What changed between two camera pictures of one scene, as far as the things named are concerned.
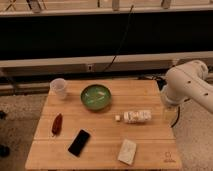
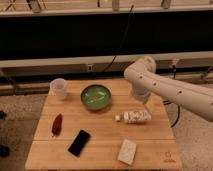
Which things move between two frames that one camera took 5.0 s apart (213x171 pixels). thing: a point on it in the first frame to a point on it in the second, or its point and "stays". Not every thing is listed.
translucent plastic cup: (58, 87) stays
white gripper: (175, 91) to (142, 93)
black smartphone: (79, 142) stays
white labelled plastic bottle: (134, 117) stays
